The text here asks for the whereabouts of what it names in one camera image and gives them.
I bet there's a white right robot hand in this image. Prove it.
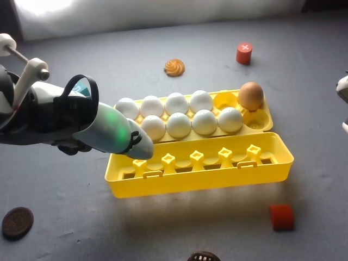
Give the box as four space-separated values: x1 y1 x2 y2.
335 71 348 134

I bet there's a brown-yellow egg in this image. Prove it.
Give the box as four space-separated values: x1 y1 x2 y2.
238 82 265 112

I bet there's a yellow plastic egg box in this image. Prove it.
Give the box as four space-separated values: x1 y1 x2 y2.
104 88 295 198

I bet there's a red cylinder with white cross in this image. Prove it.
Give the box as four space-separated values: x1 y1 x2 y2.
235 42 253 65

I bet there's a red arch block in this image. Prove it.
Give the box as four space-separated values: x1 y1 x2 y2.
269 204 295 232

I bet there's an orange swirl toy cookie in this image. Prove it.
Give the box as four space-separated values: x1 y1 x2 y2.
164 58 186 77

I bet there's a white backdrop sheet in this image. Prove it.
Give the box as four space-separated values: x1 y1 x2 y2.
13 0 308 41

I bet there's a brown woven basket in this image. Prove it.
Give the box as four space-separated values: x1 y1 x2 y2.
187 251 221 261

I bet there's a grey table cloth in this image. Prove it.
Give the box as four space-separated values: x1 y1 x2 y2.
0 10 348 261

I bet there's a dark brown sandwich cookie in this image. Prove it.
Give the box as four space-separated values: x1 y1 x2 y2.
2 207 34 241

